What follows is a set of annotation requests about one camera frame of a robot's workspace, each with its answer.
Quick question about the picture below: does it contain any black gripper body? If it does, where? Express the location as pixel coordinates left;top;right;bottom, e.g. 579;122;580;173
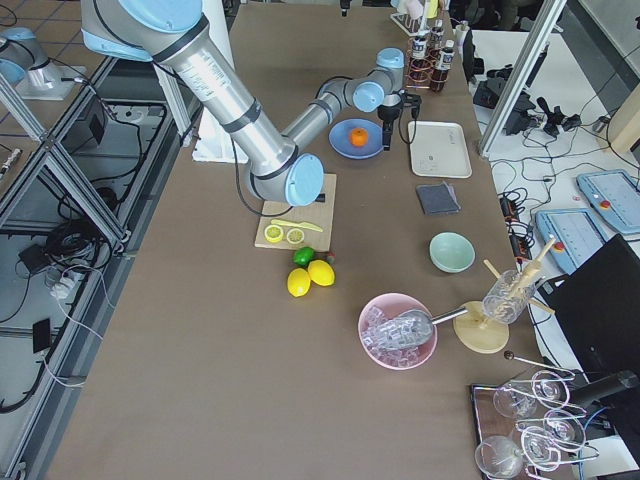
339;0;350;16
377;90;421;131

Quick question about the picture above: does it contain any clear glass on stand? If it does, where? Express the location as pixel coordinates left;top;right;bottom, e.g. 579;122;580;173
482;270;535;325

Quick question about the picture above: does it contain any cream rabbit tray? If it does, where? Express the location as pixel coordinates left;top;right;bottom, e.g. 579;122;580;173
407;121;472;179

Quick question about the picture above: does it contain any lower lemon slice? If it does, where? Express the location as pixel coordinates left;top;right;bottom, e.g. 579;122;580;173
263;224;285;244

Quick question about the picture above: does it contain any lower whole lemon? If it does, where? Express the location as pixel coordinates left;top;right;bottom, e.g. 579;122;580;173
287;268;311;298

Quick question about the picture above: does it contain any lower teach pendant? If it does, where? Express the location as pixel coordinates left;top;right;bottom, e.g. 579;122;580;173
535;208;609;274

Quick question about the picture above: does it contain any lemon slice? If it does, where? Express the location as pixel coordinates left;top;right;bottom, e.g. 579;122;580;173
263;224;285;244
286;227;305;245

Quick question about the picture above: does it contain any yellow plastic knife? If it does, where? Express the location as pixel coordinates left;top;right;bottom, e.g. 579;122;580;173
270;219;324;233

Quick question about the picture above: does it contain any front tea bottle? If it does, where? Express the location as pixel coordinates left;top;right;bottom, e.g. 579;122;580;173
429;40;455;93

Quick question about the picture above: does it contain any whole lemon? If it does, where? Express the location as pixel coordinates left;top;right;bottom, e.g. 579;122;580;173
307;260;336;287
287;268;311;298

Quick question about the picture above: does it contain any metal ice scoop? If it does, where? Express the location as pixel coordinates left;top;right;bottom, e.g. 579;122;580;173
379;307;468;350

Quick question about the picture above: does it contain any right rear tea bottle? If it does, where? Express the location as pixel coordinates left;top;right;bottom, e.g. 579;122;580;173
408;28;430;84

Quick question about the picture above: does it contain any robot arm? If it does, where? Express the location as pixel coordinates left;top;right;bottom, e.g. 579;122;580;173
1;1;239;100

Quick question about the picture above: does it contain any mint green bowl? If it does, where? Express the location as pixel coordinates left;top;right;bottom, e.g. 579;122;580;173
429;232;476;273

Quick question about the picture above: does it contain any orange fruit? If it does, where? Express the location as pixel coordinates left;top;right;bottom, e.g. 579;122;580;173
348;127;369;148

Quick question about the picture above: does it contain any aluminium frame post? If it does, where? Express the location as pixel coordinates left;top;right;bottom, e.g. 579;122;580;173
478;0;567;158

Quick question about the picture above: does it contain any upper whole lemon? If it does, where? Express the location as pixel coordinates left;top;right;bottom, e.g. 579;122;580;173
307;260;336;287

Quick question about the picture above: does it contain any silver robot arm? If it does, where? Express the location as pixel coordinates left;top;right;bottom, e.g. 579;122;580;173
81;1;404;207

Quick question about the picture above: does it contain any upper teach pendant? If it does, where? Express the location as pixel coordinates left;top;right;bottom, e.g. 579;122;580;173
576;169;640;235

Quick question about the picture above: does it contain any green lime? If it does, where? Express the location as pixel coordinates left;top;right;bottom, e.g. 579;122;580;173
293;246;316;268

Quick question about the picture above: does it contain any upper lemon slice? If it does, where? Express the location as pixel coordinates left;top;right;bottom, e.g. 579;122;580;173
286;227;305;245

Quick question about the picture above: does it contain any bamboo cutting board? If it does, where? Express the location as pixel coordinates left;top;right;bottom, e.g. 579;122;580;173
254;174;337;252

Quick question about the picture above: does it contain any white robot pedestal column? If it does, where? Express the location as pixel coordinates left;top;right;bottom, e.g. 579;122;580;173
153;1;241;134

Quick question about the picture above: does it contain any copper wire bottle rack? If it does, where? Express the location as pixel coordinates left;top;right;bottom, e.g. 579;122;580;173
404;35;444;90

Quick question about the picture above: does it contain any black laptop monitor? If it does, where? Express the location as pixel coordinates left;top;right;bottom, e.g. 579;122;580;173
547;234;639;434

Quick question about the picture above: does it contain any grey folded cloth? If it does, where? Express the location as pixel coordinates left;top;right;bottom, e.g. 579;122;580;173
416;182;461;215

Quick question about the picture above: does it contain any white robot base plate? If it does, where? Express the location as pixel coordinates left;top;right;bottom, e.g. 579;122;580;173
193;109;248;164

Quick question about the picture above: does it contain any wire wine glass rack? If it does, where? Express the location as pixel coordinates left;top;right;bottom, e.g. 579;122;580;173
470;367;599;479

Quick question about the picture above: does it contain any blue round plate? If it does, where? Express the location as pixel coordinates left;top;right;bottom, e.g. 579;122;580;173
329;118;383;160

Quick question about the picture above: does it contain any teach pendant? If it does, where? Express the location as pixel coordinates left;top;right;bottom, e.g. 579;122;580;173
535;208;609;274
576;169;640;235

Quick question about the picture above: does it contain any left rear tea bottle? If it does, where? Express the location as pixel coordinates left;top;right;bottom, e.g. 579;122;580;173
428;19;444;58

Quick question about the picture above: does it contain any wooden cup stand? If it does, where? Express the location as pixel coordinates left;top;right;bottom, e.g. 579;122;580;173
453;237;555;354

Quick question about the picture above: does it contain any pink bowl with ice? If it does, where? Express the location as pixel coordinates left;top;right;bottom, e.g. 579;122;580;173
358;293;438;370

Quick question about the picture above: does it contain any tea bottle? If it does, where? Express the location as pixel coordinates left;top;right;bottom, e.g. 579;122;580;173
428;19;444;58
408;28;430;84
429;40;455;93

